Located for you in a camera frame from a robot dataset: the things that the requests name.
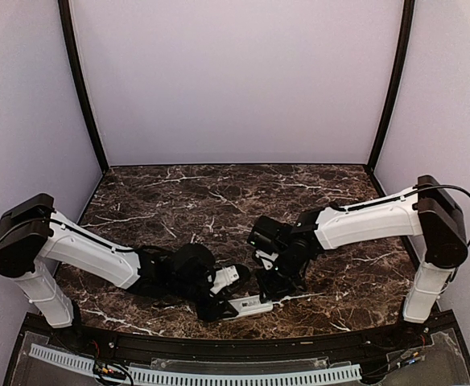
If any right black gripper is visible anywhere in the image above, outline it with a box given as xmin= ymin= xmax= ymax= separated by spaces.
xmin=254 ymin=248 xmax=303 ymax=304

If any white remote control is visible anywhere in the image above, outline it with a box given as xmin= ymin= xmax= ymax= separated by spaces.
xmin=229 ymin=295 xmax=274 ymax=319

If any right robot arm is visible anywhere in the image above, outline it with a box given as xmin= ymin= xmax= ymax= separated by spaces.
xmin=247 ymin=175 xmax=470 ymax=349

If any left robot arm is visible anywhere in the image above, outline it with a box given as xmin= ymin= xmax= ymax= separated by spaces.
xmin=0 ymin=193 xmax=245 ymax=351

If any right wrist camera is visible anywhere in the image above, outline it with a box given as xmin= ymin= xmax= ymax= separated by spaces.
xmin=252 ymin=249 xmax=278 ymax=270

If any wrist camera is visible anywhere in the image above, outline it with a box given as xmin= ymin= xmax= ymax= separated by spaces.
xmin=210 ymin=264 xmax=251 ymax=295
xmin=252 ymin=249 xmax=278 ymax=270

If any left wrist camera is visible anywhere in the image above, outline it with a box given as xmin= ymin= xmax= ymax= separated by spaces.
xmin=210 ymin=264 xmax=251 ymax=295

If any black front rail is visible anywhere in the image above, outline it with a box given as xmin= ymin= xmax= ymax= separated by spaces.
xmin=81 ymin=326 xmax=408 ymax=363

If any white slotted cable duct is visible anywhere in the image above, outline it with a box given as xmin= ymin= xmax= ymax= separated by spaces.
xmin=29 ymin=343 xmax=361 ymax=385

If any right black frame post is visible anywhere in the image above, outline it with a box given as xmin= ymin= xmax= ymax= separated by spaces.
xmin=366 ymin=0 xmax=415 ymax=175

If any black frame post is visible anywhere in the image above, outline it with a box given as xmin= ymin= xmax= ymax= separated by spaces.
xmin=366 ymin=0 xmax=415 ymax=175
xmin=57 ymin=0 xmax=109 ymax=174

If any left black frame post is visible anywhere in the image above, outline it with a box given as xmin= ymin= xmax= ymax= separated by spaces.
xmin=57 ymin=0 xmax=109 ymax=174

